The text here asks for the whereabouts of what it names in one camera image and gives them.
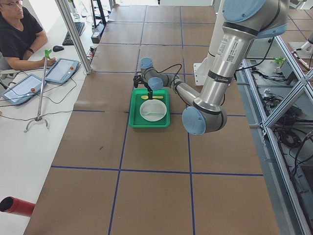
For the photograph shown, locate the green plastic tray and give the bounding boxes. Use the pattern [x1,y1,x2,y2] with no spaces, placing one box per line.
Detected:
[129,88,170,128]

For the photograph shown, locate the red cylinder tube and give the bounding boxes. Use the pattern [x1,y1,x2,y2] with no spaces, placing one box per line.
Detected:
[0,196,35,217]

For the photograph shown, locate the metal stand green clip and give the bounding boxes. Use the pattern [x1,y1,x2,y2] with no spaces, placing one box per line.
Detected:
[24,49,52,133]

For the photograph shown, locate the blue teach pendant near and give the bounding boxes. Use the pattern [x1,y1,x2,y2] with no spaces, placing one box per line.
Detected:
[1,74,42,105]

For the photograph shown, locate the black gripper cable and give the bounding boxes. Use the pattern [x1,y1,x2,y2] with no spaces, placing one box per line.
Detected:
[158,63,184,85]

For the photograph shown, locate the aluminium frame column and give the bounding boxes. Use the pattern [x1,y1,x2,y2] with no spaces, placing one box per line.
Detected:
[55,0,92,74]

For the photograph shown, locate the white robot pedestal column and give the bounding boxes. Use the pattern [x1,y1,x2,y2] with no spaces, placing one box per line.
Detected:
[207,0,225,66]

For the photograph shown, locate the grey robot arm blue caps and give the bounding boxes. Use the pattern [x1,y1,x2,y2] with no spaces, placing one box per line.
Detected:
[134,0,290,135]

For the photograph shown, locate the seated man black shirt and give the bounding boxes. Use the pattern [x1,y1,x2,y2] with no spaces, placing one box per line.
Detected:
[0,0,56,70]

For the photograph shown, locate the black computer mouse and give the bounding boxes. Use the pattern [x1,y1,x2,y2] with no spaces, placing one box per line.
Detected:
[52,45,65,52]

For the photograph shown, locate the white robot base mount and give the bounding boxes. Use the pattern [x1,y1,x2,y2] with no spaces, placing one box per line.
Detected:
[193,62,208,86]

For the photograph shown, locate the blue teach pendant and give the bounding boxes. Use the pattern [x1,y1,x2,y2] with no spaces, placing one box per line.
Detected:
[1,74,42,105]
[45,58,79,84]

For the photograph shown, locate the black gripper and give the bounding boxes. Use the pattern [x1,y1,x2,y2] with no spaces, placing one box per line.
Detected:
[133,75,153,100]

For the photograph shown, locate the aluminium frame rail right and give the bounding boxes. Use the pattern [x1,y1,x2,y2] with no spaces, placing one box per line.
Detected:
[238,37,313,235]

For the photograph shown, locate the pale green plastic fork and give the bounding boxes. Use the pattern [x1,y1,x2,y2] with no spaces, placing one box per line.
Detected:
[141,112,166,116]

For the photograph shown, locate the white round plate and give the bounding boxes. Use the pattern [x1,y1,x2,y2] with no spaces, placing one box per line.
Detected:
[139,99,167,122]

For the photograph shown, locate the yellow plastic spoon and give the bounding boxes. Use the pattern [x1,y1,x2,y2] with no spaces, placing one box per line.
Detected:
[141,95,163,100]

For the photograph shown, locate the blue teach pendant far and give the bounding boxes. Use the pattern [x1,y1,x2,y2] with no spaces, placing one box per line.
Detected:
[45,58,79,84]

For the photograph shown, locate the black keyboard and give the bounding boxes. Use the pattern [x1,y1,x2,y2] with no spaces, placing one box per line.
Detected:
[62,22,86,47]

